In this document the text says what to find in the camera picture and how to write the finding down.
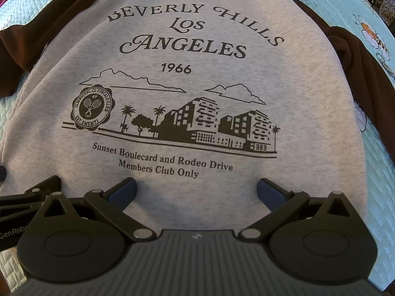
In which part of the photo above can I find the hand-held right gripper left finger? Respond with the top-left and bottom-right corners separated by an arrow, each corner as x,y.
40,177 -> 155,241

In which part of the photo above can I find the grey sweatshirt with brown sleeves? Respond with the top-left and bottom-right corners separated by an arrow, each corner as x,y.
0,0 -> 395,235

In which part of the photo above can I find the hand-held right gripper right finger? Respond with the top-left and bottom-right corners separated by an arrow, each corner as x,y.
241,177 -> 355,241

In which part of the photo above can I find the patterned cloth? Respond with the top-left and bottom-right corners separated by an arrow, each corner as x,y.
375,0 -> 395,27

